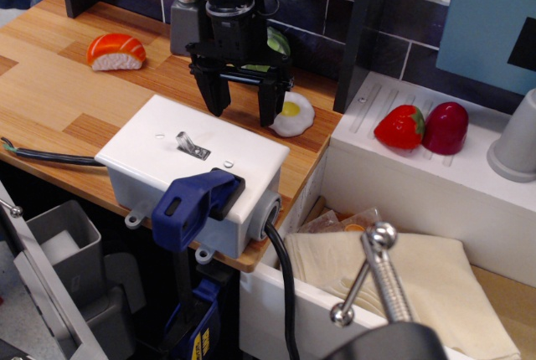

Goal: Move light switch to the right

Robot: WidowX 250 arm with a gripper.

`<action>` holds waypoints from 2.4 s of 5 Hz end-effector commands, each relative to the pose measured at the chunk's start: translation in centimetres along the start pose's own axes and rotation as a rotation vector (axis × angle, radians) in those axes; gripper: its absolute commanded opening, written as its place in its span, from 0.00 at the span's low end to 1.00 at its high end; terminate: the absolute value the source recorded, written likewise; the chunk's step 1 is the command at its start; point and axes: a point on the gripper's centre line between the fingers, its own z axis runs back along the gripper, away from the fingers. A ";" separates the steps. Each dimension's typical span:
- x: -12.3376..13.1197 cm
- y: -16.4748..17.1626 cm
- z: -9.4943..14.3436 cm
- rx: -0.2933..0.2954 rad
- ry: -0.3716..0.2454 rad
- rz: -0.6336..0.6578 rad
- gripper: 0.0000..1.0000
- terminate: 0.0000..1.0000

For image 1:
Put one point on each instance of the fried egg toy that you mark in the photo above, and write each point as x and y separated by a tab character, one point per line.
296	116

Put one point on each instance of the dark grey shelf post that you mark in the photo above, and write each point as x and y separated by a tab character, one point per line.
362	35

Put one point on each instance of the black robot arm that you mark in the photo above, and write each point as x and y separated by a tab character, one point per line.
239	52

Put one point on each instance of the white toy sink unit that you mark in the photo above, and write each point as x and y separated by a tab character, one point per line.
457	197

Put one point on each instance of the silver screw clamp handle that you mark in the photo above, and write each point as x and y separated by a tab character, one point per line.
376	240

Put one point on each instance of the blue bar clamp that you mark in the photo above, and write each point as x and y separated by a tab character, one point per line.
193	329

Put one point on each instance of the magenta plum toy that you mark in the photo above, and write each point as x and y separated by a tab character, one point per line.
446	128

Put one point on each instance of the grey cup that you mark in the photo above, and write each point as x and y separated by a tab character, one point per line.
512	155

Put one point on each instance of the salmon sushi toy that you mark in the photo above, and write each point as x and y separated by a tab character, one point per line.
114	51

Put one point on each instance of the white light switch box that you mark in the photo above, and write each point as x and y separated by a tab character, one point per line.
142	160

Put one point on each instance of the grey metal bin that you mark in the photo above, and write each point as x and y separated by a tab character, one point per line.
72	244

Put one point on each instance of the red strawberry toy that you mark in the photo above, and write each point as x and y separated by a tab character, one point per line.
403	128

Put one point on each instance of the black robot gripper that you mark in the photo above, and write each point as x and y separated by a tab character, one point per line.
239	38

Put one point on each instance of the light blue toy appliance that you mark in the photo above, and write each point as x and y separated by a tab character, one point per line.
491	41

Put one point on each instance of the green vegetable toy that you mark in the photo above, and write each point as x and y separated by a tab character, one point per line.
278	42

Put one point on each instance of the grey bottle with silver cap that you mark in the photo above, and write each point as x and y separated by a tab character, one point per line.
184	23

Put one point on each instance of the clear toggle switch lever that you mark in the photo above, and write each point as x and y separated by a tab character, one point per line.
186	145

